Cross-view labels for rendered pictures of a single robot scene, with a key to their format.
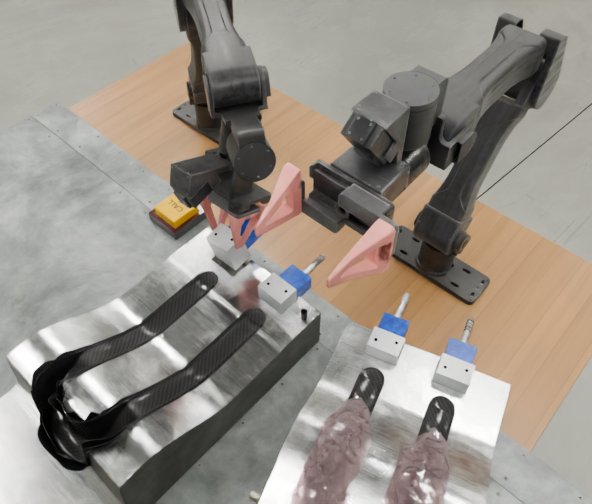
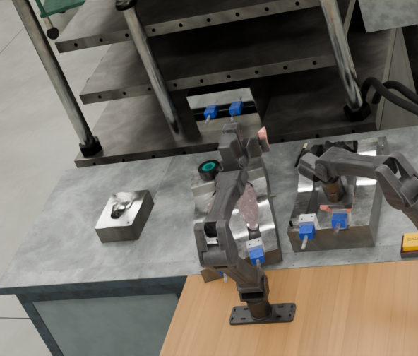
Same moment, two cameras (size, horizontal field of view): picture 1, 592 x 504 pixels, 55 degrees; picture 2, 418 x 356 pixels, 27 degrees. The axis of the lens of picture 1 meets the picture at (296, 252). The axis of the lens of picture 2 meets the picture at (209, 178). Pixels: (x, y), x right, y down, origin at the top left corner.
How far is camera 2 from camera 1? 2.83 m
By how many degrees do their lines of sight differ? 95
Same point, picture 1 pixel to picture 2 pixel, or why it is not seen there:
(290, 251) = (340, 274)
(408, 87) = (227, 138)
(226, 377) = (305, 197)
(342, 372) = (267, 233)
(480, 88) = (218, 188)
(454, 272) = (248, 313)
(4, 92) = not seen: outside the picture
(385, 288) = (279, 289)
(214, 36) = (345, 153)
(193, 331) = not seen: hidden behind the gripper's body
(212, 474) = not seen: hidden behind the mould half
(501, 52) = (217, 205)
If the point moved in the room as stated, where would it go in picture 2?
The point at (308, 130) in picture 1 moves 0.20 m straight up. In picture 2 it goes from (402, 343) to (387, 290)
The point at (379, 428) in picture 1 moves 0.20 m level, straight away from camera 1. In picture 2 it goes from (240, 222) to (249, 260)
